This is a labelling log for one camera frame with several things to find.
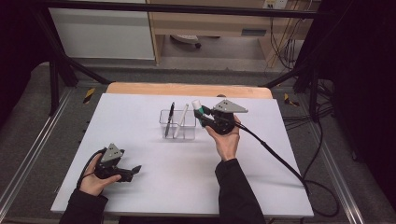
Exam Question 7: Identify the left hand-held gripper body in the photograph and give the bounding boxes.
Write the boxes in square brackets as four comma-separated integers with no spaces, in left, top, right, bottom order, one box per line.
[93,143,125,180]

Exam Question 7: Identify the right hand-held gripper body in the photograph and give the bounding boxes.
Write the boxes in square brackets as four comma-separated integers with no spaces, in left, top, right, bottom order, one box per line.
[208,99,248,135]

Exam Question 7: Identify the white green glue stick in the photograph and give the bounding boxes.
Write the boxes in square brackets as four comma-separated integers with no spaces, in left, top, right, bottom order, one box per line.
[191,99,207,117]

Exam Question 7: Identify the clear plastic organizer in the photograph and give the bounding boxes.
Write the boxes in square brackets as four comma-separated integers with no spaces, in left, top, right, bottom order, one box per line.
[159,108,197,140]

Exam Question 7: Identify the white pen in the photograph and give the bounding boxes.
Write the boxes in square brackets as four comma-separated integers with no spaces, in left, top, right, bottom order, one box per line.
[173,103,190,139]

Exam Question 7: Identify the black pen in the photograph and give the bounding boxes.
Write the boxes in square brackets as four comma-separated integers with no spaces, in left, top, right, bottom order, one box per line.
[164,102,176,138]

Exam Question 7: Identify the person's right hand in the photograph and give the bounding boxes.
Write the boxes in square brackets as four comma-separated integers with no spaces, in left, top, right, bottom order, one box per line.
[205,115,242,162]

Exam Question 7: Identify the person's left hand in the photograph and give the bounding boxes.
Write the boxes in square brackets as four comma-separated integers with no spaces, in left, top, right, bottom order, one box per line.
[78,153,122,197]

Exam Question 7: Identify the wooden table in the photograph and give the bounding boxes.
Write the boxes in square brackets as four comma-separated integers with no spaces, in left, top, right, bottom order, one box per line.
[106,81,274,100]

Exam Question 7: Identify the yellow black tape marker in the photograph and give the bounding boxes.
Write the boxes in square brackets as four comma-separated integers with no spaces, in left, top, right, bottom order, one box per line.
[82,87,96,105]
[283,92,300,107]

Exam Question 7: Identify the office chair base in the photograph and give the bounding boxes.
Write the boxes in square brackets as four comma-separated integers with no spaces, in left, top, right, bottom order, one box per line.
[170,34,202,49]

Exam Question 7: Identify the light wooden desk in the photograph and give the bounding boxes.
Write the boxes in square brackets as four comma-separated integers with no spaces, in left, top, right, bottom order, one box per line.
[146,0,321,68]

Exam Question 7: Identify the black metal stand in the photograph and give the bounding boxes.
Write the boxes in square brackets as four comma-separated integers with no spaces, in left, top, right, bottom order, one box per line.
[34,8,111,116]
[260,18,331,120]

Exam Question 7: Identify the white cabinet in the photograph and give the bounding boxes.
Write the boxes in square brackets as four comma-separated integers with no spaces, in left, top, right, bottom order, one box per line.
[49,0,156,61]

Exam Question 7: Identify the white power strip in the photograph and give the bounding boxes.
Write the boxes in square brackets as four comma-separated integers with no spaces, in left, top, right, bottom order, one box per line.
[262,0,289,9]

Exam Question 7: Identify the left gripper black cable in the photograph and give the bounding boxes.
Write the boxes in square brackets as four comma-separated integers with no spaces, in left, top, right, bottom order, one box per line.
[77,148,106,189]

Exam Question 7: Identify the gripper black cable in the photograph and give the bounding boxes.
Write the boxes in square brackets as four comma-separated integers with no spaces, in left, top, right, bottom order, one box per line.
[234,120,340,218]
[77,148,106,189]

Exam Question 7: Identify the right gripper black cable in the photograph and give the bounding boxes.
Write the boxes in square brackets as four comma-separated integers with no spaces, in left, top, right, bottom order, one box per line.
[234,120,340,218]

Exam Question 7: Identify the aluminium rail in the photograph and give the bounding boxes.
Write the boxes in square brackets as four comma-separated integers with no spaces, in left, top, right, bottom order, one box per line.
[311,136,365,224]
[0,88,74,216]

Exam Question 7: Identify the black floor cables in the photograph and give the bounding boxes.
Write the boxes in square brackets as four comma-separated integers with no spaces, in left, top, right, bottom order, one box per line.
[281,78,335,180]

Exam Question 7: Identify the hanging cable bundle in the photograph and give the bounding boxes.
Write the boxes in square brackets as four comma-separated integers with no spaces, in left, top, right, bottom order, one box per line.
[269,8,307,71]

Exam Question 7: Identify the black metal frame bar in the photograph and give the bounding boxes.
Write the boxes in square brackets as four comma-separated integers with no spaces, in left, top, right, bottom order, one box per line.
[36,0,331,20]

